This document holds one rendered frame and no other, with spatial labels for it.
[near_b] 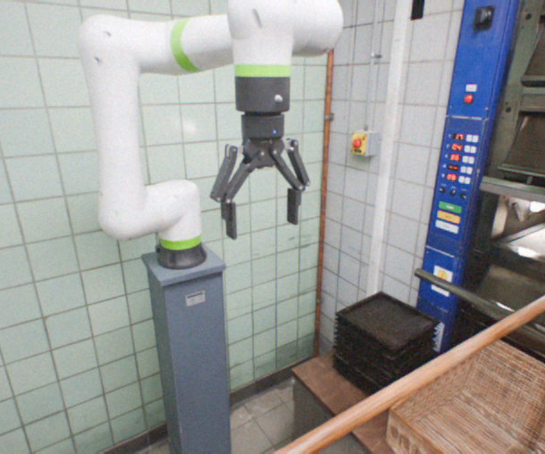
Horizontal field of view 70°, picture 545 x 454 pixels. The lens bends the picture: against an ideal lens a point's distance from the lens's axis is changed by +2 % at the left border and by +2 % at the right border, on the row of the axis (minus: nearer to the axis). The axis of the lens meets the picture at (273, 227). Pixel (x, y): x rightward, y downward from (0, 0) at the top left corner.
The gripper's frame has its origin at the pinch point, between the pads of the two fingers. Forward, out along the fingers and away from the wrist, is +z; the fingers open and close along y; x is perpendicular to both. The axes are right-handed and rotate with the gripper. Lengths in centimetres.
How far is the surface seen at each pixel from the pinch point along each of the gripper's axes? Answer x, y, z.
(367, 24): -75, -97, -45
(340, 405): -20, -46, 89
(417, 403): 0, -61, 78
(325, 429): 24.7, 3.5, 26.1
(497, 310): 18, -60, 30
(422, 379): 25.7, -19.2, 26.6
